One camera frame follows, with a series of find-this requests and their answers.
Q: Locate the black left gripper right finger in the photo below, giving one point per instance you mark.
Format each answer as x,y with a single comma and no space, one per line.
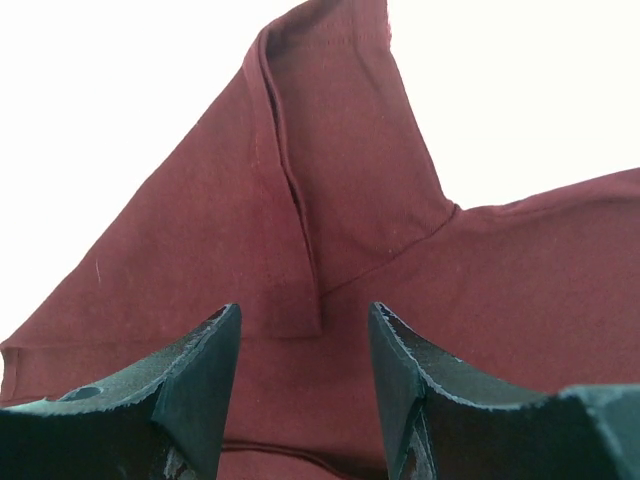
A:
441,418

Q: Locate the dark red t shirt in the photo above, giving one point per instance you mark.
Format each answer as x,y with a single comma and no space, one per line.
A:
305,193

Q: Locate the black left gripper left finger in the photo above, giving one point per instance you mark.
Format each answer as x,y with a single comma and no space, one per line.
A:
162,417

